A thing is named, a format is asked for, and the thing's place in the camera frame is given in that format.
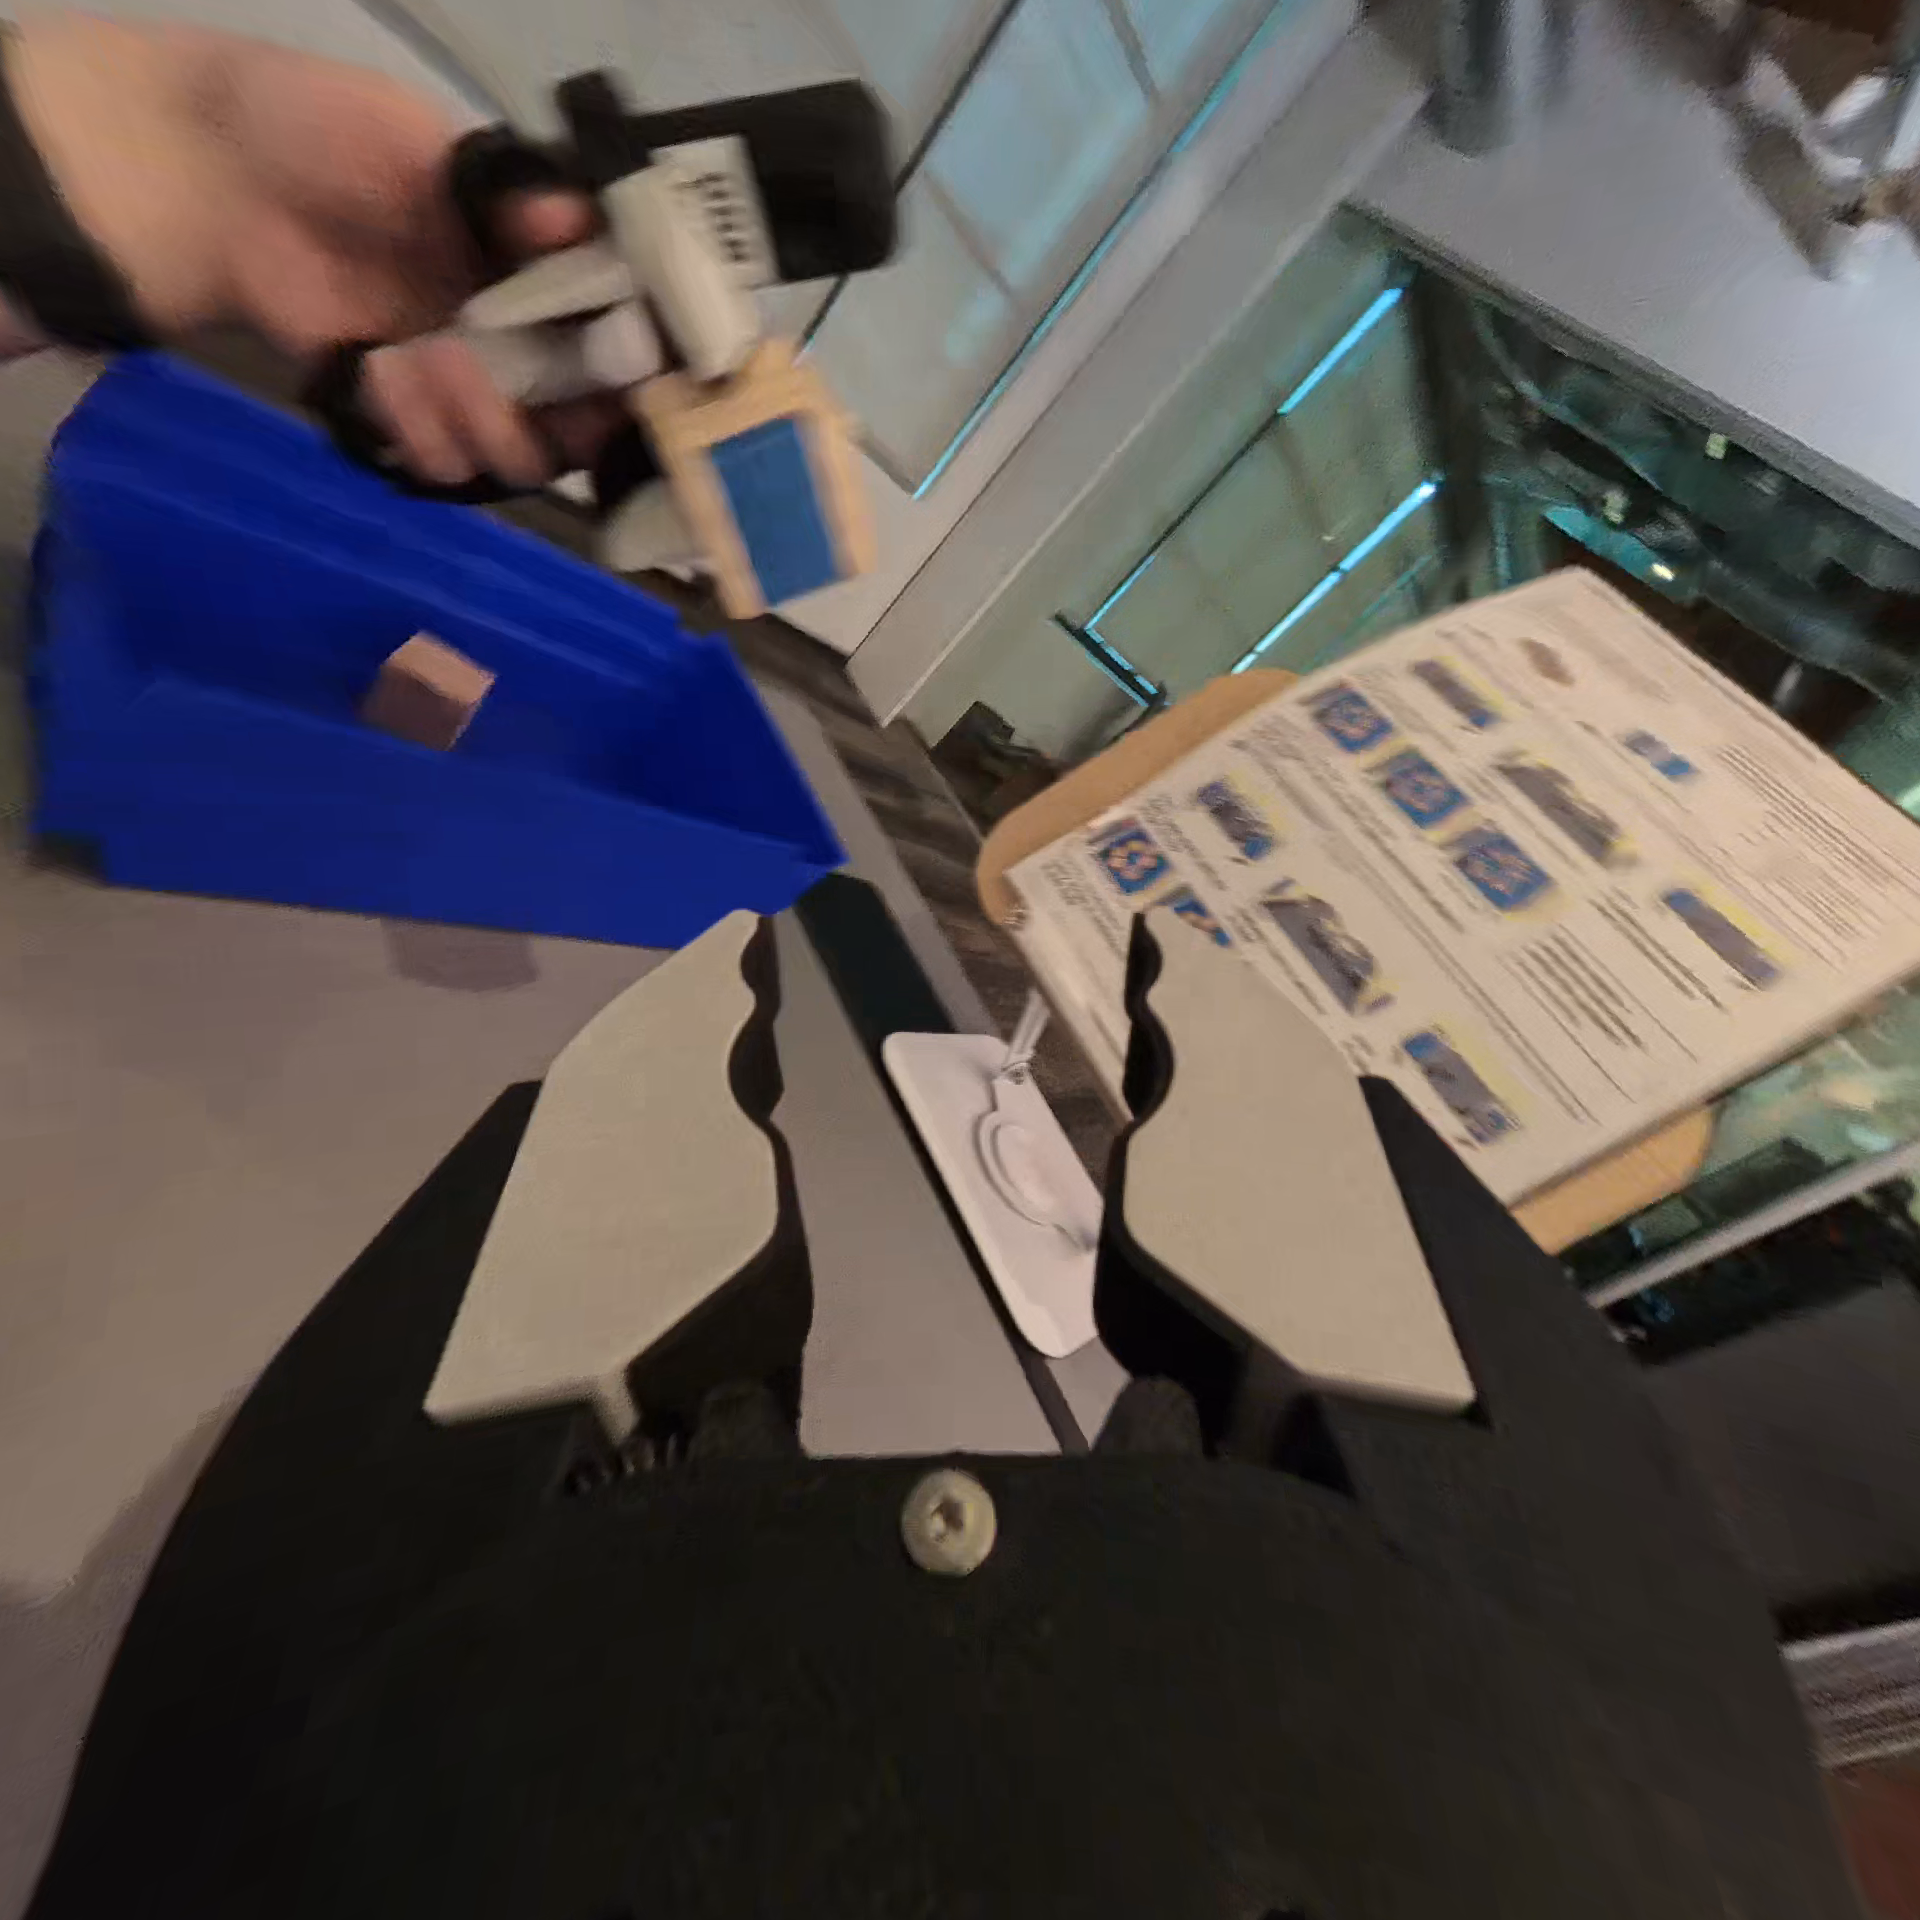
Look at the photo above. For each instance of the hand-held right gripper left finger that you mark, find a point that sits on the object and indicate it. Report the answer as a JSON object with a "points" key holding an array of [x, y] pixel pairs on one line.
{"points": [[631, 1199]]}

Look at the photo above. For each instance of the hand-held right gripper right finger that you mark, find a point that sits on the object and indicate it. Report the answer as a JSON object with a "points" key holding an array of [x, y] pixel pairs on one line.
{"points": [[1275, 1215]]}

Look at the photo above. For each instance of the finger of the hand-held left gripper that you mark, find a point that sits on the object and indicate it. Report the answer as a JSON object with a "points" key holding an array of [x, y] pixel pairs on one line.
{"points": [[695, 301]]}

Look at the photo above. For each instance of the blue-striped wooden cube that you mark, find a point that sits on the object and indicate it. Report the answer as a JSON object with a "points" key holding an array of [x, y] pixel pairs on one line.
{"points": [[427, 690], [781, 495]]}

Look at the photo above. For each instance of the blue plastic bin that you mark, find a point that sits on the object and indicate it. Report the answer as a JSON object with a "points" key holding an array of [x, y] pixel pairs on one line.
{"points": [[226, 793]]}

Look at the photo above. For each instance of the person's left hand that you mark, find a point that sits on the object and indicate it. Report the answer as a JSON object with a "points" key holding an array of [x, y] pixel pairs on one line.
{"points": [[270, 182]]}

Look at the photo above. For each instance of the frosted glass window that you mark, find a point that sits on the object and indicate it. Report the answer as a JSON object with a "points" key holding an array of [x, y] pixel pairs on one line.
{"points": [[1049, 151]]}

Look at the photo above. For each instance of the white stand base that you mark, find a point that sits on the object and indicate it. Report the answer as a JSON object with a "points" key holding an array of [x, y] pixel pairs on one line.
{"points": [[1018, 1199]]}

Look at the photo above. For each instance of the printed instruction sheet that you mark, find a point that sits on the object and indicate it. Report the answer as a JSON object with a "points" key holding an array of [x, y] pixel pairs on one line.
{"points": [[1575, 899]]}

